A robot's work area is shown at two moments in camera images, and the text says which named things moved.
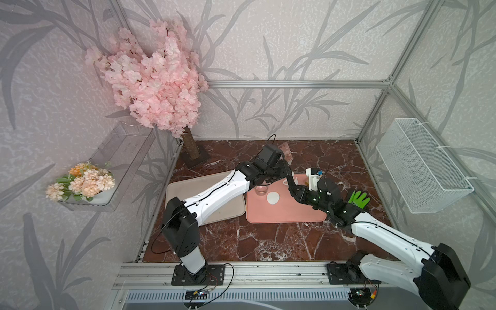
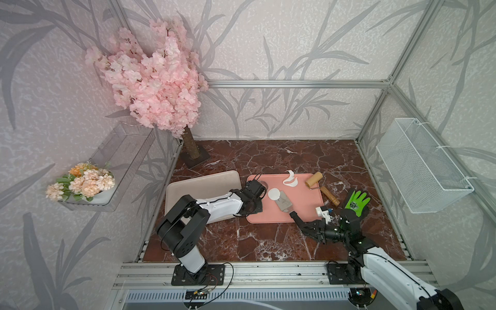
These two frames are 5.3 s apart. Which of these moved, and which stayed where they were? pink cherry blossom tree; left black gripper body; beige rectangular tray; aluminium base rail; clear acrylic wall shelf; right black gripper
Moved: right black gripper; left black gripper body
Stayed: beige rectangular tray; clear acrylic wall shelf; aluminium base rail; pink cherry blossom tree
